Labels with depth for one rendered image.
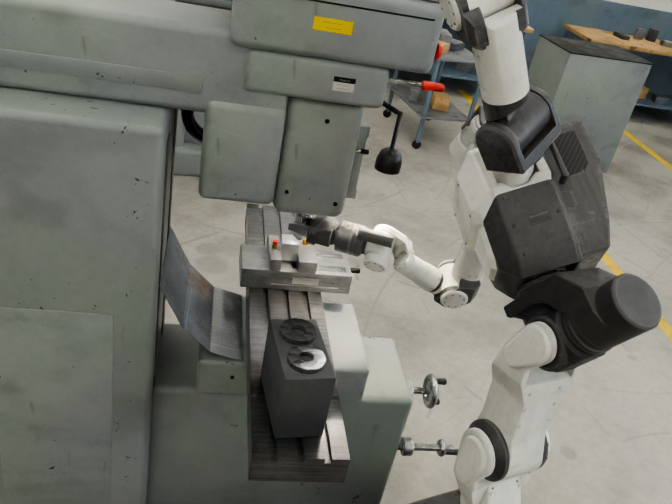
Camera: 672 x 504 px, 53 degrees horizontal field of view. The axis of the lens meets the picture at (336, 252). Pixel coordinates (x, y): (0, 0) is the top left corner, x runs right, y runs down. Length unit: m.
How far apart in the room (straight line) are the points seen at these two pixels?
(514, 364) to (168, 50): 1.01
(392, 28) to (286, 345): 0.76
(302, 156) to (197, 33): 0.38
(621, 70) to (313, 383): 5.15
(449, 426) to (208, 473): 1.33
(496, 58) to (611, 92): 5.12
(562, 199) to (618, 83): 4.93
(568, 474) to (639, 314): 2.00
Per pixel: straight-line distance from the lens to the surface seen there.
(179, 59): 1.59
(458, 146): 1.63
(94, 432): 2.07
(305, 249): 2.13
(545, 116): 1.41
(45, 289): 1.77
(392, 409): 2.15
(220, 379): 1.98
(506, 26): 1.24
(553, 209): 1.45
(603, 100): 6.35
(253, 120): 1.62
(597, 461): 3.42
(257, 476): 1.65
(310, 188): 1.72
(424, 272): 1.90
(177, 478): 2.30
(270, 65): 1.58
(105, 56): 1.61
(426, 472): 2.99
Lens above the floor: 2.13
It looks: 30 degrees down
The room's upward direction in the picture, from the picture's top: 12 degrees clockwise
